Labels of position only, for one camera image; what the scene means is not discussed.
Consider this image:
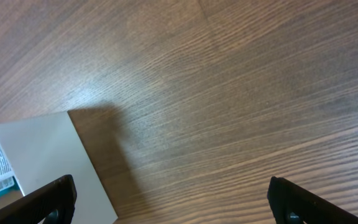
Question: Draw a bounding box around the white cardboard box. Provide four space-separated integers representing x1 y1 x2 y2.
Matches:
0 112 117 224

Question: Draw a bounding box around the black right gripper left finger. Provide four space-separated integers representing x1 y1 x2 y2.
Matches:
0 174 77 224

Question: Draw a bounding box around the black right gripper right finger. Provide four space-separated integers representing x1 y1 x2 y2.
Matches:
267 176 358 224

